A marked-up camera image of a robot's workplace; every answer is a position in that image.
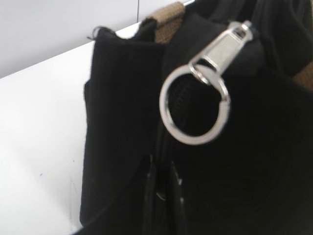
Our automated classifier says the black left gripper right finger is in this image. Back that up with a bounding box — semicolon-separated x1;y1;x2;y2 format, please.
170;162;186;235

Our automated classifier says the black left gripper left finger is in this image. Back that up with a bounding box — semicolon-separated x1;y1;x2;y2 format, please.
143;155;157;235

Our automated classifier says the black tote bag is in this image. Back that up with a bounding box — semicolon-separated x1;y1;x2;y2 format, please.
79;0;313;235

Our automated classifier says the silver zipper pull with ring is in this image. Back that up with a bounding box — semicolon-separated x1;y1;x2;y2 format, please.
159;20;253;145

